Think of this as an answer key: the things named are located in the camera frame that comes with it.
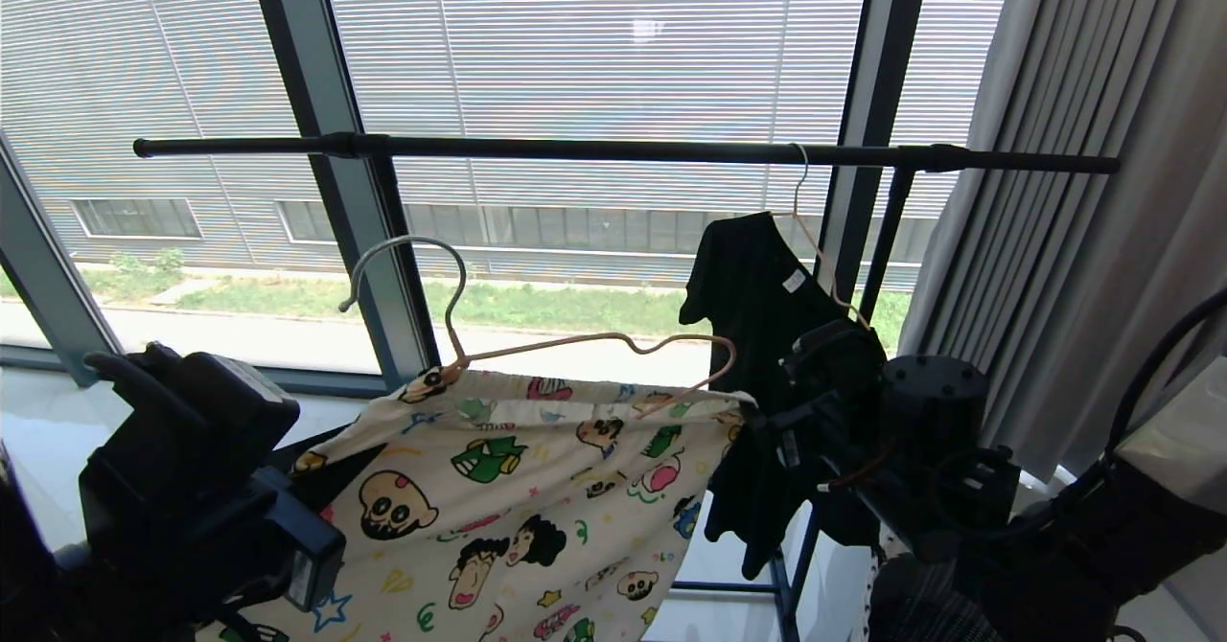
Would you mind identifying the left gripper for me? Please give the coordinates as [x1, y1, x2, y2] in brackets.
[58, 465, 348, 629]

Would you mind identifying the cream printed garment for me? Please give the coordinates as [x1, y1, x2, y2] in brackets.
[197, 366, 758, 642]

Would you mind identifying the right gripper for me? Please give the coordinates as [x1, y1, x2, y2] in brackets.
[757, 388, 888, 499]

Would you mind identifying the black garment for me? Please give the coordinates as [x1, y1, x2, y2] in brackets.
[679, 211, 888, 581]

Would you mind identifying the window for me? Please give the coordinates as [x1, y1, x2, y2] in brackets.
[0, 0, 1017, 400]

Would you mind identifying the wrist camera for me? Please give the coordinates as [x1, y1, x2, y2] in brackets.
[79, 340, 302, 552]
[778, 319, 888, 396]

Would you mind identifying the black cable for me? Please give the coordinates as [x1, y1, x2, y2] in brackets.
[1102, 287, 1227, 466]

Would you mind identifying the black clothes rack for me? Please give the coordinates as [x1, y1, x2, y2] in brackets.
[132, 131, 1123, 642]

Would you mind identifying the pink clothes hanger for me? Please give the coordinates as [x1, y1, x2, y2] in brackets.
[772, 142, 873, 332]
[338, 235, 738, 421]

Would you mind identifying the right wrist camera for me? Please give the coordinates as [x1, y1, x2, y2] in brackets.
[778, 319, 888, 396]

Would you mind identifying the beige curtain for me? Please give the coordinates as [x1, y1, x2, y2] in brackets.
[896, 0, 1227, 485]

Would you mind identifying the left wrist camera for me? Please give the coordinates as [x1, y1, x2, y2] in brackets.
[79, 340, 302, 552]

